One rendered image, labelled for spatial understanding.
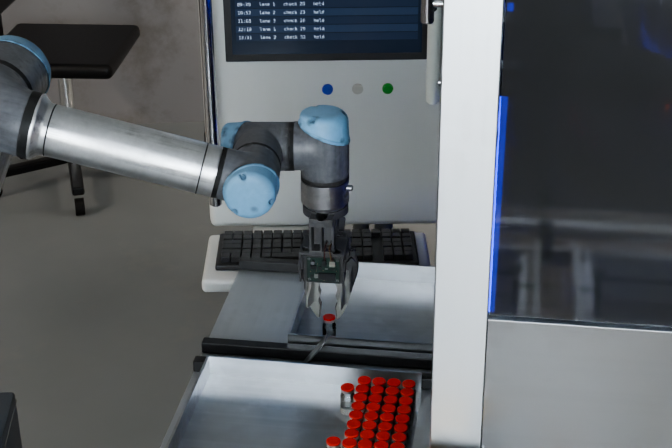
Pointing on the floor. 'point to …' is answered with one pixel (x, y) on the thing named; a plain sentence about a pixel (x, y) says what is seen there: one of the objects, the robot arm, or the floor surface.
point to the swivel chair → (65, 58)
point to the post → (466, 187)
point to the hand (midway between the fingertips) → (328, 307)
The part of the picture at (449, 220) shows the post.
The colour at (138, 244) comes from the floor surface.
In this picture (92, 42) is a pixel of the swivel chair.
